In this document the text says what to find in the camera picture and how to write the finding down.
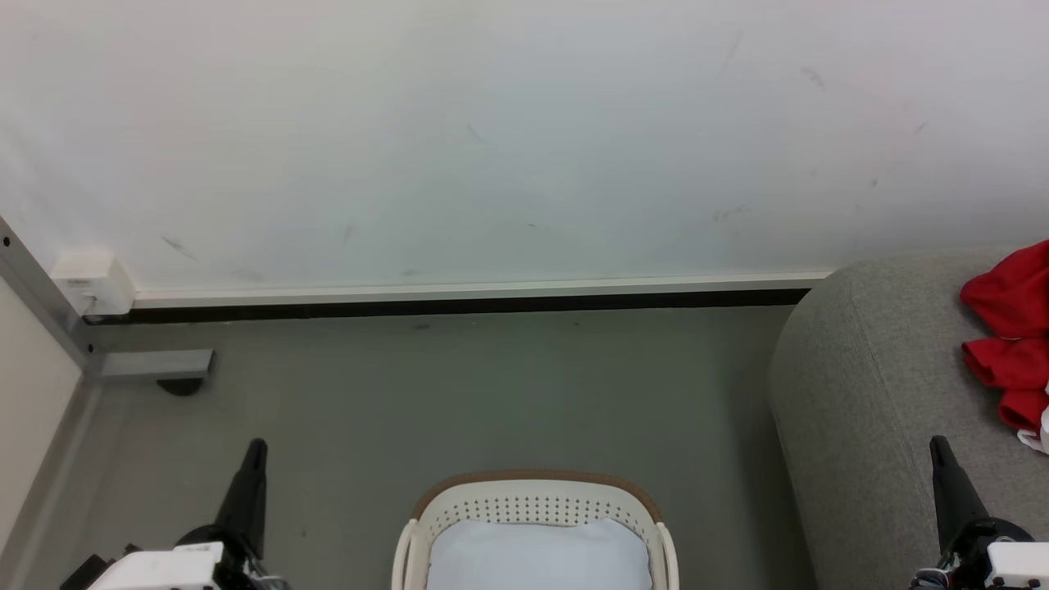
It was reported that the white clothing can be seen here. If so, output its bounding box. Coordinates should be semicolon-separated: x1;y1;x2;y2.
1016;382;1049;456

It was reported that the pale blue clothing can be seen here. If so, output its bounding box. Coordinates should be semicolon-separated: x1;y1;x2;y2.
425;516;654;590

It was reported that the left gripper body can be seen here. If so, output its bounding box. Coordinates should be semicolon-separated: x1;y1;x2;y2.
86;524;288;590

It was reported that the white and black baseboard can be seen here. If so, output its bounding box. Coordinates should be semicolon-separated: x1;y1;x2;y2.
86;270;835;325

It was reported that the grey fabric sofa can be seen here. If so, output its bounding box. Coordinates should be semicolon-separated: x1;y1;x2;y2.
768;250;1049;590

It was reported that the grey metal foot bracket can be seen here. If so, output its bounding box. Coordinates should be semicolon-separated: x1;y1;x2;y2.
100;350;216;383

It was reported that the white perforated laundry basket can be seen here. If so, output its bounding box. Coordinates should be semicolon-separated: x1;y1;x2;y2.
391;470;680;590

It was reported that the beige partition panel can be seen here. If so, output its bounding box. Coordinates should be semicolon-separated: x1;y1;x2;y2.
0;277;84;550

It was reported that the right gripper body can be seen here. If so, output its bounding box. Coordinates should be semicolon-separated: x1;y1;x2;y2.
910;518;1049;590

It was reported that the grey metal frame post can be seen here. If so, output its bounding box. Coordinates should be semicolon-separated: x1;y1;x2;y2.
0;215;103;590

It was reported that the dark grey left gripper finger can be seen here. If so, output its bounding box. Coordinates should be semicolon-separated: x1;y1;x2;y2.
242;440;269;560
215;440;259;548

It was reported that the white wall box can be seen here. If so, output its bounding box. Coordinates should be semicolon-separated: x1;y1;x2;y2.
49;250;136;319

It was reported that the red knitted clothing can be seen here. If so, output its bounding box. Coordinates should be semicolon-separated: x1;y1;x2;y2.
959;239;1049;433

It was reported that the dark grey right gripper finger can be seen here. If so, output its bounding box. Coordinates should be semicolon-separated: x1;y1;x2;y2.
930;436;968;551
939;437;993;538

